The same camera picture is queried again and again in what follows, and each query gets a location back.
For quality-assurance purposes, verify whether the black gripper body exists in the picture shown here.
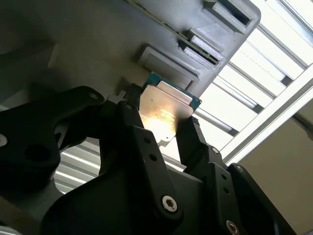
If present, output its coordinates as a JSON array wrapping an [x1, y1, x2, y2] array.
[[40, 168, 245, 235]]

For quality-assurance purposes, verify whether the CPU with silver top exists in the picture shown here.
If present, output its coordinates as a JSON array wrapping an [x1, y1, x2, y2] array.
[[138, 72, 203, 148]]

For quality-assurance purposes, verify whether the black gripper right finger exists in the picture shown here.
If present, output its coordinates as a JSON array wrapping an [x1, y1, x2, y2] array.
[[176, 117, 297, 235]]

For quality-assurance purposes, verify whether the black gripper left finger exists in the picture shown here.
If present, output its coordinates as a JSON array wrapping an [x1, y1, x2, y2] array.
[[0, 84, 185, 222]]

